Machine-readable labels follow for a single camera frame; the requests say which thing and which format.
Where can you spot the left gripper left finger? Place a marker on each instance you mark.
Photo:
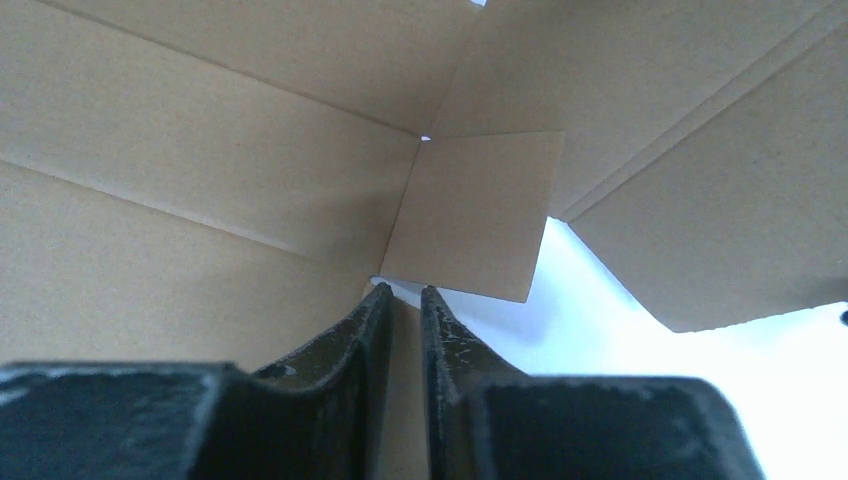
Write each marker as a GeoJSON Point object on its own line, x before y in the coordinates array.
{"type": "Point", "coordinates": [316, 413]}

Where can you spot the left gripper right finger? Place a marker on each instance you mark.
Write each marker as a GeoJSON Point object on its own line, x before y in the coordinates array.
{"type": "Point", "coordinates": [486, 419]}

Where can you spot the brown cardboard box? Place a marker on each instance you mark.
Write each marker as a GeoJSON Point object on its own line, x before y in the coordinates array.
{"type": "Point", "coordinates": [623, 187]}

